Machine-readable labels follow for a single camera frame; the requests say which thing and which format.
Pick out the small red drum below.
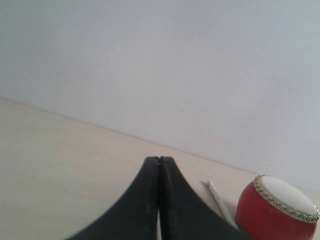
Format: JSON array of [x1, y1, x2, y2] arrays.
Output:
[[235, 175, 320, 240]]

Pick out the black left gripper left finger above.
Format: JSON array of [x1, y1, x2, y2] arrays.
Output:
[[69, 156, 159, 240]]

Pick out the white drumstick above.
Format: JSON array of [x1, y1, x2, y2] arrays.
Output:
[[206, 180, 230, 222]]

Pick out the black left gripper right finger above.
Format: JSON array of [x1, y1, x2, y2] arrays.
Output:
[[159, 156, 250, 240]]

